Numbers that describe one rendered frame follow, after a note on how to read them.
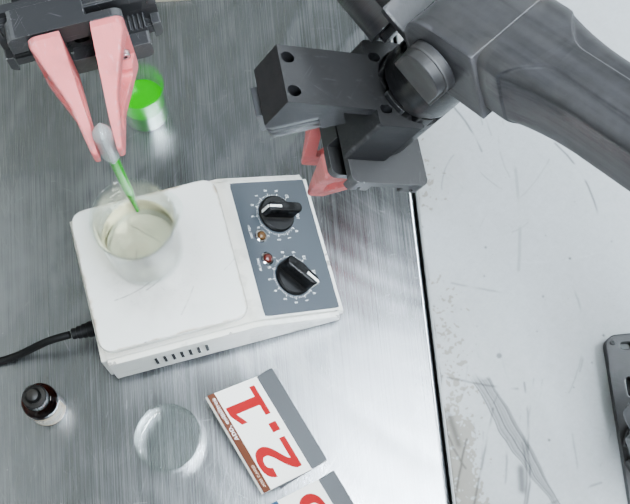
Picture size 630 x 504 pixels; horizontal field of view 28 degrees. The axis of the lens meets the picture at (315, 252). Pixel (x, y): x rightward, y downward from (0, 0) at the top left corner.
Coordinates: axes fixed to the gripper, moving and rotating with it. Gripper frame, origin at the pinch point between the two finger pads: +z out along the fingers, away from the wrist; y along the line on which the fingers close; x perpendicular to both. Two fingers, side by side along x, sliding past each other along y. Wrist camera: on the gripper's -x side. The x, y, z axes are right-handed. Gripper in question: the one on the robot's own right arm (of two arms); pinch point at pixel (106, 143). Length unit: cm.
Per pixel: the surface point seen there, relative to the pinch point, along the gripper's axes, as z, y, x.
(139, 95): -15.7, 1.4, 29.2
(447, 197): -0.6, 25.3, 32.3
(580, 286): 10.1, 34.0, 32.4
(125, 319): 5.1, -3.6, 23.1
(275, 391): 12.2, 6.4, 31.6
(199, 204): -2.6, 4.2, 23.3
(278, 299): 5.9, 8.5, 26.3
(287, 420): 14.8, 6.7, 31.6
